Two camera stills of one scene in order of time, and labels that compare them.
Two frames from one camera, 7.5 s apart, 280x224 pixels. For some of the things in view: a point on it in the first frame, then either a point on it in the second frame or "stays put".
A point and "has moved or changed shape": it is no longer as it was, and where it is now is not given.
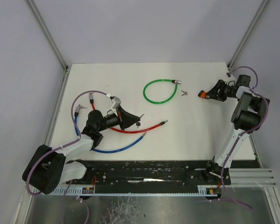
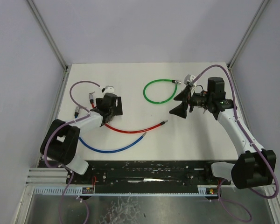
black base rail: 209,172 stays put
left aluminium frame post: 53,45 stays put
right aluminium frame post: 262,9 stays put
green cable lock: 178,82 stays put
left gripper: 125,118 → 117,109
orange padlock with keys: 202,94 has moved or changed shape
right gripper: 220,85 → 185,95
